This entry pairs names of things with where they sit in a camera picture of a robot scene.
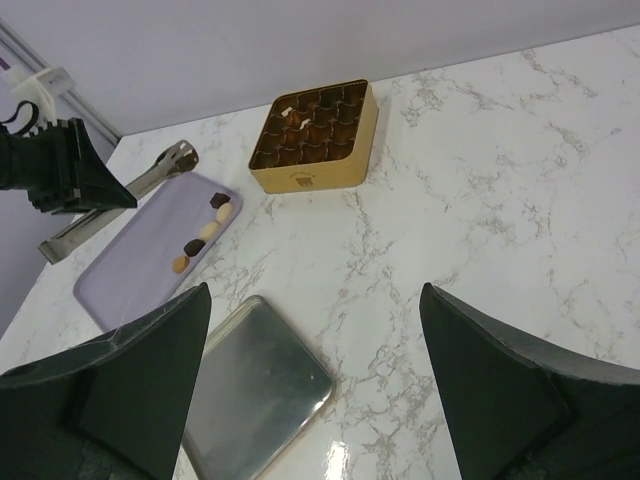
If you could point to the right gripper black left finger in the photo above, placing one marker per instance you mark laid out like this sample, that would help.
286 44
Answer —
113 407

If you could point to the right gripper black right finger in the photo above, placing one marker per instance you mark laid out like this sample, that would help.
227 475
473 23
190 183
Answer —
520 407

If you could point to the gold chocolate tin box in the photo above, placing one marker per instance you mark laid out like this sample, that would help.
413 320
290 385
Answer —
332 152

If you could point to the dark metal tin lid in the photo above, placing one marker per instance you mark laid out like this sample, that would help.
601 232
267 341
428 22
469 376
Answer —
258 387

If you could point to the cream oval chocolate top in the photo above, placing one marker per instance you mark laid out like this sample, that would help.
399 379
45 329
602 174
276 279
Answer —
223 212

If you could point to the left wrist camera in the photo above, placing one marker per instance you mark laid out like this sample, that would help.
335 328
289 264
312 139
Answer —
41 88

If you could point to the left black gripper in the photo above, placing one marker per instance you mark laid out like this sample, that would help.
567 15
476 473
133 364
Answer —
61 170

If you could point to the dark oval chocolate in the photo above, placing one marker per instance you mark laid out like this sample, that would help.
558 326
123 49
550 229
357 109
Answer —
193 247

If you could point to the tan round chocolate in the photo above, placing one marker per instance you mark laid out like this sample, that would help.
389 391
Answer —
180 264

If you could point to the cream oval chocolate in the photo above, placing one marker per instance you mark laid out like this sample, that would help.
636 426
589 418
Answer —
223 212
209 231

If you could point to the lilac plastic tray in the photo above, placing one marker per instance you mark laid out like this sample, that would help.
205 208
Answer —
133 274

